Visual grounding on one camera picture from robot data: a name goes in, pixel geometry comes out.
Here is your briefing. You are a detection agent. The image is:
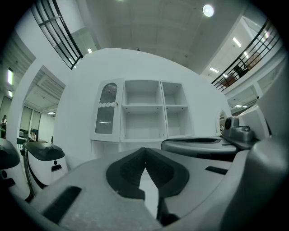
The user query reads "black metal railing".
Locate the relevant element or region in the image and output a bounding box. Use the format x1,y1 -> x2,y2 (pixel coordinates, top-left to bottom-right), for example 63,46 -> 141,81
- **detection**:
31,0 -> 84,70
211,18 -> 283,92

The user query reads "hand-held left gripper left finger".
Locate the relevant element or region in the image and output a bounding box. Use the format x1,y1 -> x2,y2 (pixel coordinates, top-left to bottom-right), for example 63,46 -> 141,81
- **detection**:
29,147 -> 163,231

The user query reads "white black bin, near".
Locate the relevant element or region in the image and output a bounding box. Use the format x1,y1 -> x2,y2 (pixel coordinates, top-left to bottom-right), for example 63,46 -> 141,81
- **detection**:
0,138 -> 32,202

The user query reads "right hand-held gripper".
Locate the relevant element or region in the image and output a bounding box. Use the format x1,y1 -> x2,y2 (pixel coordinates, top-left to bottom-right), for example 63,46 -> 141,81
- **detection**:
160,116 -> 261,162

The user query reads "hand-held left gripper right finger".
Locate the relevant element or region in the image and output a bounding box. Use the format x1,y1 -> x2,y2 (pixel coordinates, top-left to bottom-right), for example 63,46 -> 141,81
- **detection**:
145,134 -> 289,231

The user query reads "white cabinet door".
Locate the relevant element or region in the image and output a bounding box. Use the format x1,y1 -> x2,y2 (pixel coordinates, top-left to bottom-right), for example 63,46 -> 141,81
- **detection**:
90,78 -> 125,143

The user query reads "white shelf unit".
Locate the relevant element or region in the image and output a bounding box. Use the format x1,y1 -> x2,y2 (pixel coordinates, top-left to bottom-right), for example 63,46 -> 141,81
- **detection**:
120,79 -> 196,143

